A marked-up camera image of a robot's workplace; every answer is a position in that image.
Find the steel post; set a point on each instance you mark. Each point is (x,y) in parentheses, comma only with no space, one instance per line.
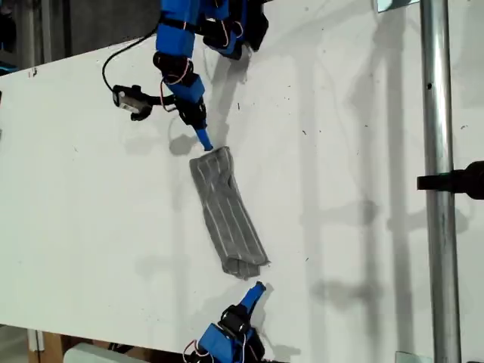
(438,113)

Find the white plastic container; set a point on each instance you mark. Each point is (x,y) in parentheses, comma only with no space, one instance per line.
(98,353)

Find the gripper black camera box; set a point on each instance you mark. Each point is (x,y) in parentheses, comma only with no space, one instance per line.
(128,100)

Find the wooden table leg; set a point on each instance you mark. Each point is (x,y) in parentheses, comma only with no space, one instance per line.
(47,346)

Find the black clamp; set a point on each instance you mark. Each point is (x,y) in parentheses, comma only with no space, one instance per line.
(453,180)

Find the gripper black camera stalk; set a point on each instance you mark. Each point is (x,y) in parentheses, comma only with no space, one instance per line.
(162,99)

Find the grey white striped towel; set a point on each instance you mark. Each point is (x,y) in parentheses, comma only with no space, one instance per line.
(227,211)

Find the metal corner bracket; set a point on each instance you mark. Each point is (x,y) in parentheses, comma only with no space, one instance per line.
(389,4)

